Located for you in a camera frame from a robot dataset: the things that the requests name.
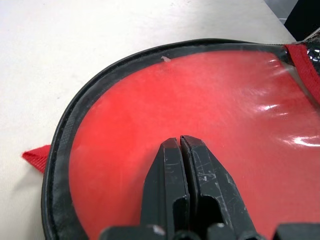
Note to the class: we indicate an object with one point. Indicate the black paddle case red tabs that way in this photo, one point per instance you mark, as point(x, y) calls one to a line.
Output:
point(62, 140)

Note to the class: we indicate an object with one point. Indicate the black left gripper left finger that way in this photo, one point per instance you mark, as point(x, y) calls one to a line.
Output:
point(170, 180)

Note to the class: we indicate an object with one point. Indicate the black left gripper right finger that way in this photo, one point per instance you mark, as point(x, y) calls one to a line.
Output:
point(212, 180)

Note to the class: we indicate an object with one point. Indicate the black draped furniture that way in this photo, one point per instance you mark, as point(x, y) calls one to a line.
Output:
point(305, 17)

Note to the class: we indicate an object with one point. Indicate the red table tennis paddle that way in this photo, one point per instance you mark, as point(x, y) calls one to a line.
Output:
point(150, 100)

